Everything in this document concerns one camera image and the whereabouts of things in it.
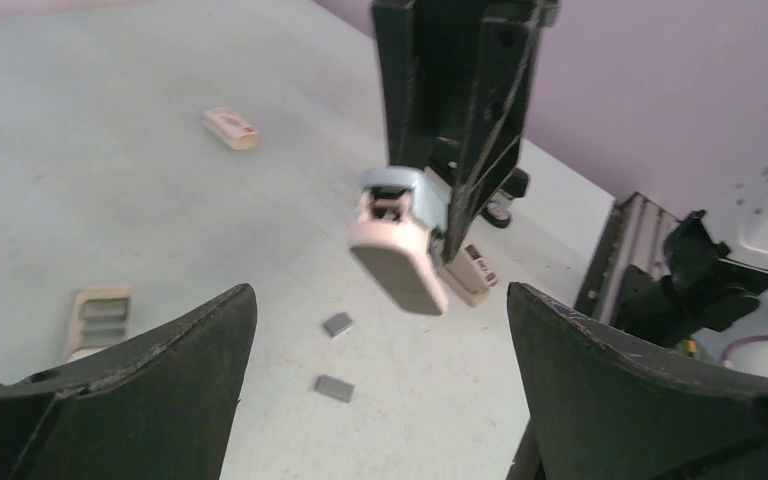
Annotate beige black long stapler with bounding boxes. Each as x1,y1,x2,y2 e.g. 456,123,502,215
440,240,498,307

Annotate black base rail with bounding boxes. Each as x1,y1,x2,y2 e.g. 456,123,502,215
574,192,679,325

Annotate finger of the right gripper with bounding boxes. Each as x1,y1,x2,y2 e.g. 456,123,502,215
442,1,561,263
371,1,489,169

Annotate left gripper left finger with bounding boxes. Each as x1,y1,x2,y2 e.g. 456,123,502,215
0,284,258,479

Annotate open staple box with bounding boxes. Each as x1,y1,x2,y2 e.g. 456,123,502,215
62,285,133,363

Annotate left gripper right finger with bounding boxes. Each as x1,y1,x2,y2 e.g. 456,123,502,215
507,282,768,479

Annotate closed white staple box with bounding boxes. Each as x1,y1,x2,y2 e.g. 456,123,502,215
203,107,259,151

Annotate light blue stapler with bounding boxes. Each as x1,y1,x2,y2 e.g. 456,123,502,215
348,166,448,316

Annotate grey staple strip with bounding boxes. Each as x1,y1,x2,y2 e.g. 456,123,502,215
321,312,354,338
314,375,355,403

